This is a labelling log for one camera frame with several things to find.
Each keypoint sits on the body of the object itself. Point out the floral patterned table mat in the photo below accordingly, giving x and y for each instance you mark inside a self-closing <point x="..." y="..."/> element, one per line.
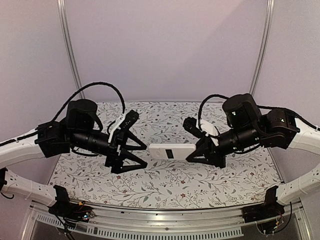
<point x="167" y="183"/>

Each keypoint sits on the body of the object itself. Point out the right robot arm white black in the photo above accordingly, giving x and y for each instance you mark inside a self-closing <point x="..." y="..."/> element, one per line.
<point x="250" y="129"/>

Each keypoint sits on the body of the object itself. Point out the white red remote control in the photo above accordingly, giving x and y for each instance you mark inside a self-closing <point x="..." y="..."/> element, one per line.
<point x="171" y="151"/>

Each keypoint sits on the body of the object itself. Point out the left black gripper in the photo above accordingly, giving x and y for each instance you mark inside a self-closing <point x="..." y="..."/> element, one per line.
<point x="115" y="161"/>

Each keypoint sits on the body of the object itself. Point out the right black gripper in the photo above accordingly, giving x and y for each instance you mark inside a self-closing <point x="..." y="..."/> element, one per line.
<point x="207" y="150"/>

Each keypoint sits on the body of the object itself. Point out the aluminium frame post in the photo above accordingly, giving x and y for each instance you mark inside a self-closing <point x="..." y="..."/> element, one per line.
<point x="263" y="46"/>
<point x="62" y="12"/>

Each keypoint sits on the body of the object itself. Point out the left aluminium frame post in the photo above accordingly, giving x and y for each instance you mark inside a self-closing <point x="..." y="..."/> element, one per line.
<point x="62" y="12"/>

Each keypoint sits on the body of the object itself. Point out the front aluminium rail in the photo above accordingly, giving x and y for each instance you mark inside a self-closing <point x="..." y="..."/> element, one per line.
<point x="112" y="222"/>

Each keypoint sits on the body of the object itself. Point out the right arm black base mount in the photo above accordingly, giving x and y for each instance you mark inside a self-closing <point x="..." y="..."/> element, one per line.
<point x="268" y="209"/>

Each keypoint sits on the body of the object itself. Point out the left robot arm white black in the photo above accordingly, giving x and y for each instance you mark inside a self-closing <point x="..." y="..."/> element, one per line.
<point x="80" y="129"/>

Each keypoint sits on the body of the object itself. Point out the right aluminium frame post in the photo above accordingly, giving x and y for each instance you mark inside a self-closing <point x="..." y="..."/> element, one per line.
<point x="263" y="46"/>

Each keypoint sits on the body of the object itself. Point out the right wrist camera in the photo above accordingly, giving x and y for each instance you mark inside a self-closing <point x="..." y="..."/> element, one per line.
<point x="201" y="128"/>

